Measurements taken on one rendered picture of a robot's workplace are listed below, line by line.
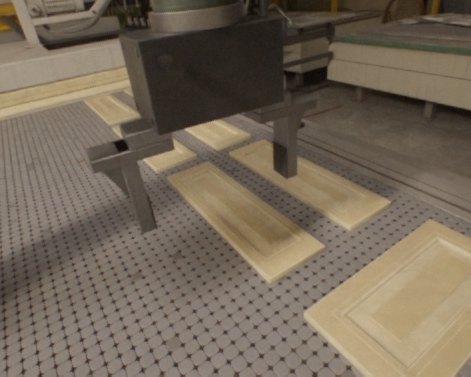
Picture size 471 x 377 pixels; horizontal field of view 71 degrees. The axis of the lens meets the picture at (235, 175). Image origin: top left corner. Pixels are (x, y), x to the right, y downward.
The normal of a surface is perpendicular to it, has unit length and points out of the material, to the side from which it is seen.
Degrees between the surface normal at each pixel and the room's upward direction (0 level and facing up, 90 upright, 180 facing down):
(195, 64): 90
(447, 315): 12
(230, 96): 90
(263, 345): 0
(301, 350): 0
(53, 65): 90
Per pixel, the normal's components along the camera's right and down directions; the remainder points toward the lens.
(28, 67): 0.55, 0.38
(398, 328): -0.09, -0.86
